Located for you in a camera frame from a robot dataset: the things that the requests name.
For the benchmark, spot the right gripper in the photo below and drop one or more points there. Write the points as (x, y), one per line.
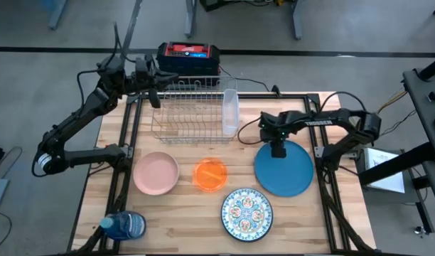
(276, 124)

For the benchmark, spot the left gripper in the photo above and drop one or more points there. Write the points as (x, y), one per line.
(150, 81)

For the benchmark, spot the large blue plate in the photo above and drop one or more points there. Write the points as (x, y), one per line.
(285, 174)

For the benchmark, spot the orange transparent plate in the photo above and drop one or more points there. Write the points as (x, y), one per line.
(210, 176)

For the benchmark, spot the floral patterned plate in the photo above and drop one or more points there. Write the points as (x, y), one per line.
(246, 215)

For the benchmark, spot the pink plate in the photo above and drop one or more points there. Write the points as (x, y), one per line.
(156, 173)

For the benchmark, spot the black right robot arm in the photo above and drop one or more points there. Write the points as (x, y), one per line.
(345, 117)

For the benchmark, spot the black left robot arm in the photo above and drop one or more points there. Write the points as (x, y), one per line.
(82, 110)

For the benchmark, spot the red black power station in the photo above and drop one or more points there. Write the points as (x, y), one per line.
(187, 53)

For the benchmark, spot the clear plastic utensil holder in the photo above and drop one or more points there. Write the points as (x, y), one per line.
(230, 113)

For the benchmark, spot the grey desk leg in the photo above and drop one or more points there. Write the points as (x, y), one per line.
(298, 17)
(190, 17)

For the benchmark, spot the black equipment under desk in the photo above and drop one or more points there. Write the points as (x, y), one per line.
(239, 3)

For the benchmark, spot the white paper sheet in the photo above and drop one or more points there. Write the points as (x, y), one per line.
(388, 174)

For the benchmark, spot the blue-grey desk leg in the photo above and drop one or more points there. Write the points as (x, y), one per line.
(57, 14)

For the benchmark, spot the black side desk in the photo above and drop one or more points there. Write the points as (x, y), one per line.
(421, 92)

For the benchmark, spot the blue plastic bottle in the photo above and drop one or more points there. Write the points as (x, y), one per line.
(127, 225)

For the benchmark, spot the black aluminium table frame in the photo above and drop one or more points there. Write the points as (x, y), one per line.
(292, 96)

